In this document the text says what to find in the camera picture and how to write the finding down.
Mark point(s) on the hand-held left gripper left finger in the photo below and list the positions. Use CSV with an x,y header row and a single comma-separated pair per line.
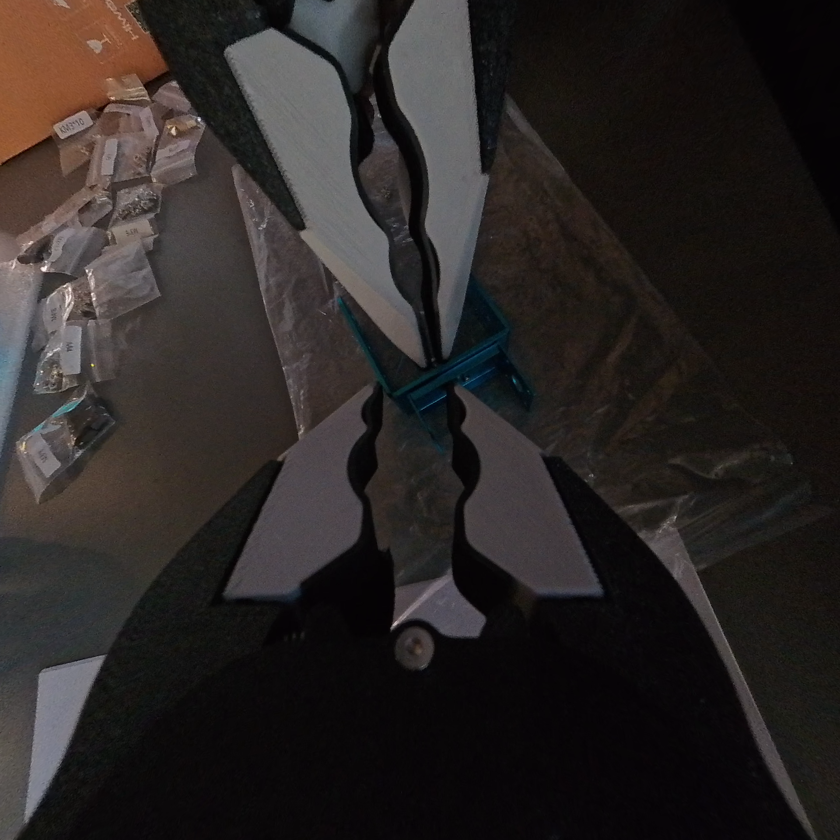
x,y
295,525

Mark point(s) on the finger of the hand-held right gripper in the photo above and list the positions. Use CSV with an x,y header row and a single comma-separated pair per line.
x,y
308,151
446,131

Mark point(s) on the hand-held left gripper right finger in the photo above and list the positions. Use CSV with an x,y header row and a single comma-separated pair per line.
x,y
531,525

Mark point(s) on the blue metal bracket assembly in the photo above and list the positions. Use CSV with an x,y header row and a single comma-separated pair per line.
x,y
479,371

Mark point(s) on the large clear plastic bag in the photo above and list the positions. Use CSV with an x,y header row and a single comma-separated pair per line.
x,y
590,328

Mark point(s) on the orange cardboard box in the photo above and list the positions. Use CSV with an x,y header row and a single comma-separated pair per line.
x,y
52,65

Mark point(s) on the pile of small screw bags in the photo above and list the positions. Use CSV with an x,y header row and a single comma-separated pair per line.
x,y
105,262

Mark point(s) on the white instruction sheet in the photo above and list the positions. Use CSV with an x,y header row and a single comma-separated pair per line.
x,y
59,695

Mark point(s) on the white foam sheet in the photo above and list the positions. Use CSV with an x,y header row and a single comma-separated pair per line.
x,y
13,361

